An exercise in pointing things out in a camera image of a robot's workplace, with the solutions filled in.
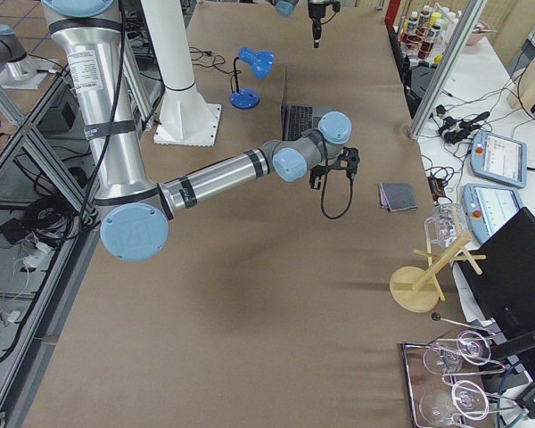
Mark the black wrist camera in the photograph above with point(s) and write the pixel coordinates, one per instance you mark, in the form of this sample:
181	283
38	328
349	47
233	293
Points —
348	161

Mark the lower wine glass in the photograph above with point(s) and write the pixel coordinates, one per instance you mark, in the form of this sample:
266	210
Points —
460	405

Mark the bottles in wire rack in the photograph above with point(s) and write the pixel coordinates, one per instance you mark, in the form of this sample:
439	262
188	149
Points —
423	33

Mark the upper teach pendant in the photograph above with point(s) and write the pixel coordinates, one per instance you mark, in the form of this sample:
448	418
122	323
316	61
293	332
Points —
499	159

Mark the clear glass mug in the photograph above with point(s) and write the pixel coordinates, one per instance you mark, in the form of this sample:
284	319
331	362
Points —
446	224

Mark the wine glass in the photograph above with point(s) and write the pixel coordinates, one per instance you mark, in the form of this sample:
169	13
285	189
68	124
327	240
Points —
446	356
460	405

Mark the folded grey cloth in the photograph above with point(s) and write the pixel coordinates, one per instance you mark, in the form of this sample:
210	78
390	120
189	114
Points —
397	196

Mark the lower teach pendant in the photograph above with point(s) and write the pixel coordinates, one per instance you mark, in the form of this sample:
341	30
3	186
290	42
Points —
489	207

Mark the black monitor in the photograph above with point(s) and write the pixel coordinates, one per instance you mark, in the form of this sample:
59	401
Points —
505	290

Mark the wooden mug tree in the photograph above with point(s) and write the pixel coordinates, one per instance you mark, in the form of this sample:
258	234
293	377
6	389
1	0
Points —
416	289

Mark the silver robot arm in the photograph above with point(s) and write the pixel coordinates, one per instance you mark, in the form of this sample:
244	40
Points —
285	8
135	211

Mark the upper wine glass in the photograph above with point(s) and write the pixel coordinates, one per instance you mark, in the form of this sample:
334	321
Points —
446	356

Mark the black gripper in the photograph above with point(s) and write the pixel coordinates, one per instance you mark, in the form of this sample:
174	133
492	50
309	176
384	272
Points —
315	179
315	18

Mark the teach pendant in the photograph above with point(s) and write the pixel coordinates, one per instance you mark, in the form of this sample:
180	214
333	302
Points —
499	159
489	207

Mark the grey laptop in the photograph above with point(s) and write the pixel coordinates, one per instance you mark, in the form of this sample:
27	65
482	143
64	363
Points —
297	118

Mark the aluminium frame post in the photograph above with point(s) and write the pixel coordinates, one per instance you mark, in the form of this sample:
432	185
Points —
463	29

